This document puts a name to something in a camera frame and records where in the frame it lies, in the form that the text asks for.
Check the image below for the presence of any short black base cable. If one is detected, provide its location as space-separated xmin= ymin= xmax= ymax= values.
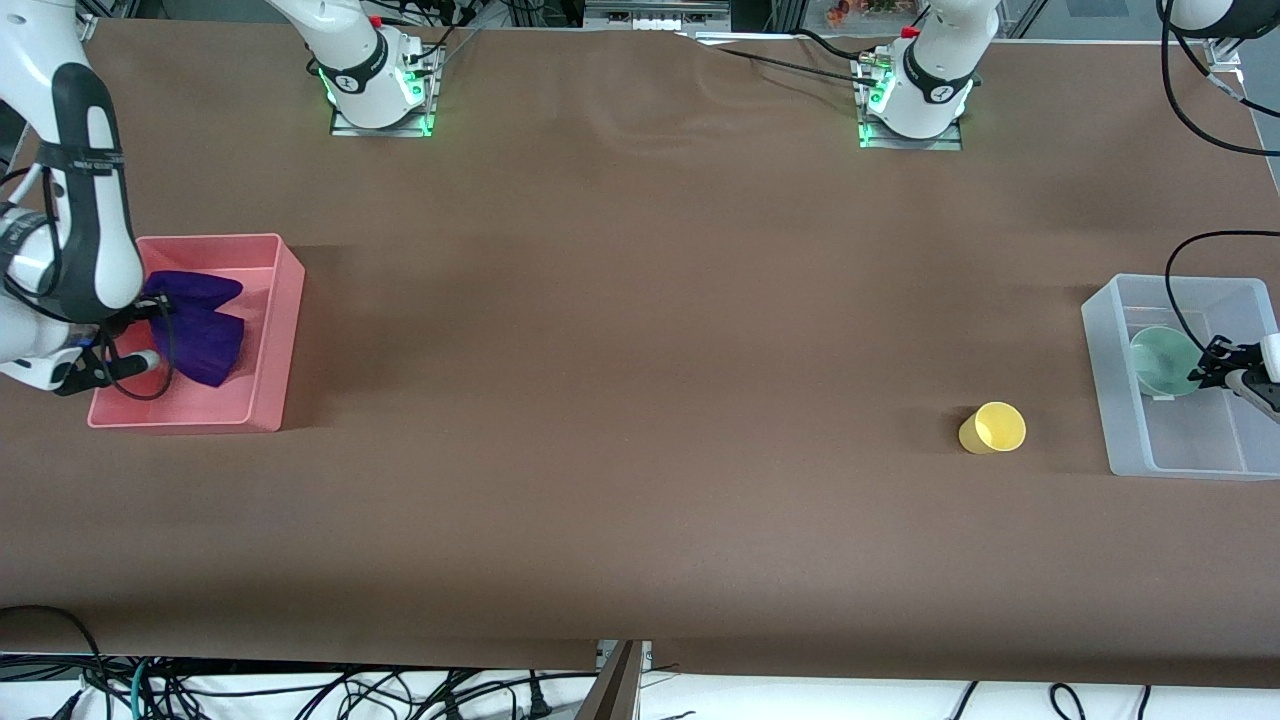
xmin=795 ymin=28 xmax=891 ymax=65

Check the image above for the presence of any brown wooden beam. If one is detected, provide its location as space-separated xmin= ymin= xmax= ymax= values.
xmin=578 ymin=640 xmax=643 ymax=720

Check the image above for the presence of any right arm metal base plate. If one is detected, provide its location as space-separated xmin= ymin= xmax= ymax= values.
xmin=330 ymin=45 xmax=439 ymax=138

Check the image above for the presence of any translucent plastic box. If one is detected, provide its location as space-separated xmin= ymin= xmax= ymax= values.
xmin=1081 ymin=273 xmax=1280 ymax=482

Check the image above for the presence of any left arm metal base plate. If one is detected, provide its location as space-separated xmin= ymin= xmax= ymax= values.
xmin=857 ymin=50 xmax=964 ymax=152

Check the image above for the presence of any black arched floor cable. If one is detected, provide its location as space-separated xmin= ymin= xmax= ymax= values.
xmin=0 ymin=604 xmax=109 ymax=720

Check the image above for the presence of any grey background equipment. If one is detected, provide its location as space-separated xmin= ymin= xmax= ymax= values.
xmin=584 ymin=0 xmax=733 ymax=33

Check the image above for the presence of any yellow cup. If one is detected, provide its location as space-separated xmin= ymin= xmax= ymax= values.
xmin=958 ymin=401 xmax=1027 ymax=455

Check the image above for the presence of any long black base cable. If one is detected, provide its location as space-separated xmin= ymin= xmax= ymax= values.
xmin=690 ymin=38 xmax=883 ymax=87

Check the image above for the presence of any black cable at right base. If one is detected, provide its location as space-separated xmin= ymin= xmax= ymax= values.
xmin=405 ymin=22 xmax=483 ymax=71

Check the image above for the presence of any pink plastic box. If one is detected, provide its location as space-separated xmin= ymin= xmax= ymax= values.
xmin=87 ymin=233 xmax=307 ymax=433

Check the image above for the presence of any white metal bracket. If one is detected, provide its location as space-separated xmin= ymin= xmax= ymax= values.
xmin=597 ymin=640 xmax=654 ymax=673

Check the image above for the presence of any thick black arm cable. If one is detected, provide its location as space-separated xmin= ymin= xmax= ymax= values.
xmin=1157 ymin=0 xmax=1280 ymax=159

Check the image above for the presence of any black tangled floor cable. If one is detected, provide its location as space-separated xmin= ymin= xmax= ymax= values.
xmin=150 ymin=668 xmax=601 ymax=720

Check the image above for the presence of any purple microfibre cloth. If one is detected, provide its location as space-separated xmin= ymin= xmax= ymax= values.
xmin=143 ymin=270 xmax=247 ymax=389

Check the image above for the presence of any brown table cover sheet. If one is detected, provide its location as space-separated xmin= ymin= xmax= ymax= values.
xmin=0 ymin=18 xmax=1280 ymax=691

